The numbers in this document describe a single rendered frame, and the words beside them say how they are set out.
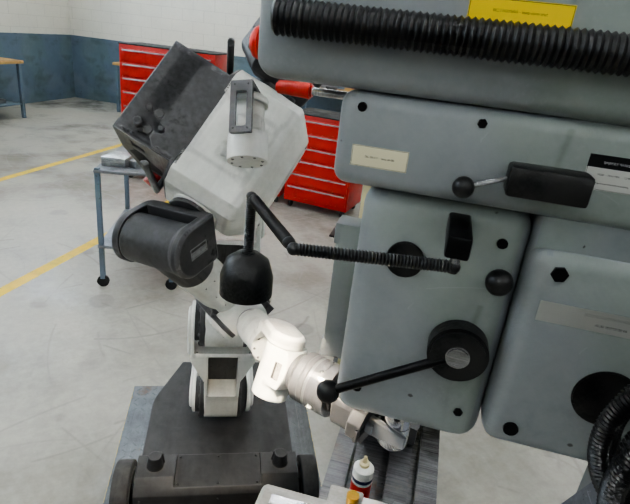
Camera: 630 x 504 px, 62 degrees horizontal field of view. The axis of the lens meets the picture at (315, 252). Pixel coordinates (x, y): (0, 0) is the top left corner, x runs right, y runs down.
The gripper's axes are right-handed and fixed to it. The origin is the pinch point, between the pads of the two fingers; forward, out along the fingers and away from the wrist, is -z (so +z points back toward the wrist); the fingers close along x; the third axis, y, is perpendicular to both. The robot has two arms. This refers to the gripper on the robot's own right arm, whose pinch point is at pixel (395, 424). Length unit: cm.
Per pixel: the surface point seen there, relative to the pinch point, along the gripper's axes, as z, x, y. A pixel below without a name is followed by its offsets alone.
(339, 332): 9.2, -5.5, -15.1
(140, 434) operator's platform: 100, 29, 85
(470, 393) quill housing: -10.7, -6.5, -15.8
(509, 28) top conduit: -7, -14, -57
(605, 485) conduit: -25.8, -19.2, -21.9
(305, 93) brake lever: 24, 1, -46
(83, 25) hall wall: 988, 593, -2
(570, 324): -18.5, -5.9, -29.0
